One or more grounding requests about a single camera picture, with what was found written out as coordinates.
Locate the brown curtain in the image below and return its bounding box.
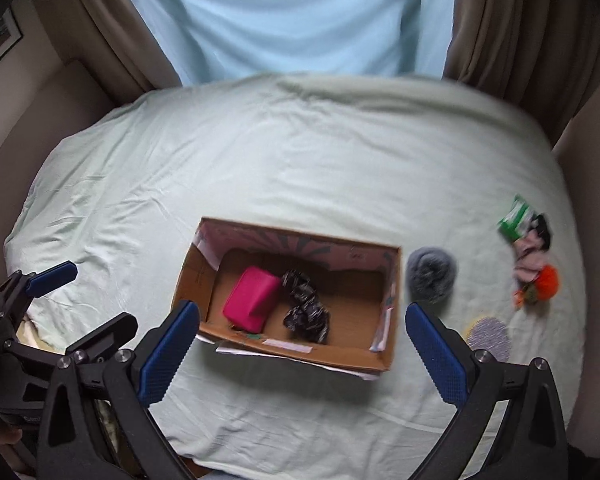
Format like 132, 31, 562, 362
32, 0, 182, 104
443, 0, 600, 144

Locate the right brown curtain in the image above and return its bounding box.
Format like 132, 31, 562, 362
443, 0, 600, 144

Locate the pink fabric garment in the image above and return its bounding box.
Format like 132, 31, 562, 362
513, 230, 550, 289

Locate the round glitter coin purse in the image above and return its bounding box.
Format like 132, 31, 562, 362
465, 316, 512, 362

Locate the green wet wipes packet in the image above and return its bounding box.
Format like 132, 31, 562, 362
498, 195, 536, 243

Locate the cardboard box with patterned flaps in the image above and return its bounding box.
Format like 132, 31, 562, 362
173, 218, 402, 380

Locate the pink zip pouch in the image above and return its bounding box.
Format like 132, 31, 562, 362
222, 266, 282, 334

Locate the light blue hanging cloth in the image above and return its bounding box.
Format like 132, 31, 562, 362
131, 0, 454, 86

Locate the left brown curtain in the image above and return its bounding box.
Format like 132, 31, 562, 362
32, 0, 182, 104

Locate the grey-blue fluffy pom-pom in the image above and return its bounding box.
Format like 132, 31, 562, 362
405, 247, 457, 304

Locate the orange fluffy pom-pom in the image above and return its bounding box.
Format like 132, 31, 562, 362
514, 264, 560, 309

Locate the framed wall picture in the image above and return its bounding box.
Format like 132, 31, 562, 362
0, 6, 23, 61

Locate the beige upholstered headboard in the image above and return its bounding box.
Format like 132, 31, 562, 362
0, 61, 114, 282

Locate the black white patterned scrunchie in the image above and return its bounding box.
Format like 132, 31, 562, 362
282, 270, 330, 344

